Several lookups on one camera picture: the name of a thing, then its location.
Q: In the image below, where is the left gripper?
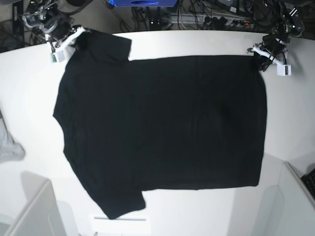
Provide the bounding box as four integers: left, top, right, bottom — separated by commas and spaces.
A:
247, 34, 291, 76

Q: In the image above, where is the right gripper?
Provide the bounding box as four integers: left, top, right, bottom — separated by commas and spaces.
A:
44, 15, 92, 63

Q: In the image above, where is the black T-shirt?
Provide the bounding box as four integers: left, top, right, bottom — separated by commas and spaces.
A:
53, 30, 267, 219

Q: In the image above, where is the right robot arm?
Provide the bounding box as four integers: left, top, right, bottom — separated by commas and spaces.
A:
21, 0, 91, 63

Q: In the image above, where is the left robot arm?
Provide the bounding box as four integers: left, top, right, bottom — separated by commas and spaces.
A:
247, 0, 305, 76

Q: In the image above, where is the blue box at top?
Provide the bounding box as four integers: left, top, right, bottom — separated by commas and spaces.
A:
109, 0, 177, 7

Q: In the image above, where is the black device under blue box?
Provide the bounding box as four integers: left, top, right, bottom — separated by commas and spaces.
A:
147, 6, 161, 26

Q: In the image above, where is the grey cloth at left edge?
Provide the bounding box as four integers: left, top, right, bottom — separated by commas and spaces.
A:
0, 113, 25, 164

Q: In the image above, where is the black keyboard in right bin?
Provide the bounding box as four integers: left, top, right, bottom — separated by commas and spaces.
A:
301, 169, 315, 198

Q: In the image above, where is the white bin lower right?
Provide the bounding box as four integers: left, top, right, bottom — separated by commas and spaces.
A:
255, 161, 315, 236

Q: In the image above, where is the white bin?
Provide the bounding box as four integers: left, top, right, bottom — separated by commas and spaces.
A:
255, 161, 315, 236
0, 171, 79, 236

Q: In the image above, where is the white bin lower left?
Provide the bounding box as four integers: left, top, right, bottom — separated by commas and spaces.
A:
0, 171, 79, 236

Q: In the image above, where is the black table leg post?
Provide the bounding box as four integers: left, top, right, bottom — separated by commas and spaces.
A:
12, 0, 25, 48

